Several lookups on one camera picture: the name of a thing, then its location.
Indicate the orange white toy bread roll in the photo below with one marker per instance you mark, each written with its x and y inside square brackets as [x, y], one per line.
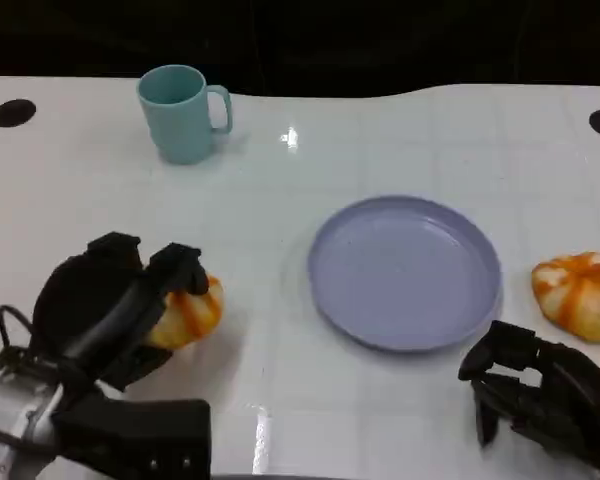
[202, 310]
[580, 300]

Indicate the lilac plate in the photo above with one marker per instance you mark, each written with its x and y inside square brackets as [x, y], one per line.
[405, 275]

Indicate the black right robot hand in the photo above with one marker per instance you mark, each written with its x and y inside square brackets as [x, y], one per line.
[555, 395]

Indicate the pale green mug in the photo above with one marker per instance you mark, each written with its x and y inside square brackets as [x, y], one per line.
[177, 125]

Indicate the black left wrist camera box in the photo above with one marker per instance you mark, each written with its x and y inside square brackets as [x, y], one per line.
[130, 435]

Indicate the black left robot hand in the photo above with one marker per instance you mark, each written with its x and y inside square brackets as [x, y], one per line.
[90, 310]

